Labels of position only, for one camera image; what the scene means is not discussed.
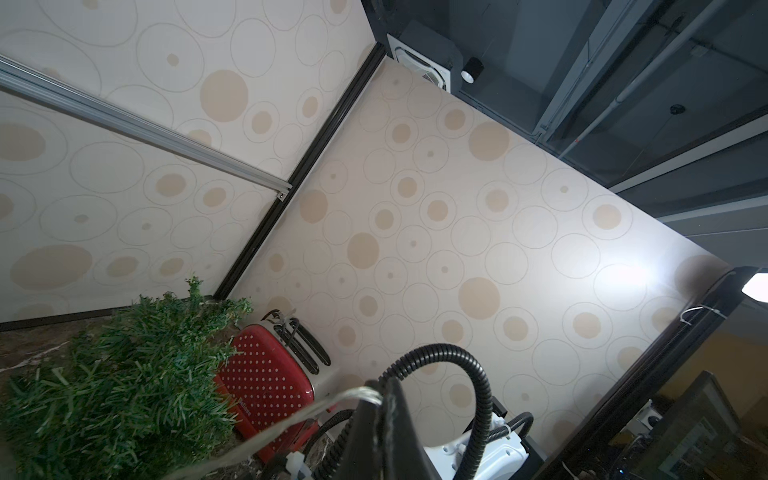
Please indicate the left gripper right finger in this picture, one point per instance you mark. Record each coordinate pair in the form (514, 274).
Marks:
(404, 457)

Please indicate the small green christmas tree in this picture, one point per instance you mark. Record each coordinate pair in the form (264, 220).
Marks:
(135, 398)

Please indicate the black vertical frame post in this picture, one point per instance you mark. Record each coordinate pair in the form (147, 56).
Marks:
(307, 163)

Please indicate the red silver toaster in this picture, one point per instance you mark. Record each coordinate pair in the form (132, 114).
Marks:
(278, 368)

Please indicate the horizontal aluminium frame bar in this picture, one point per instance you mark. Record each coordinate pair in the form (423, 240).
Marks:
(49, 92)

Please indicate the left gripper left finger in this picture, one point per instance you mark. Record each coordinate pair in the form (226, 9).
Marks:
(362, 458)

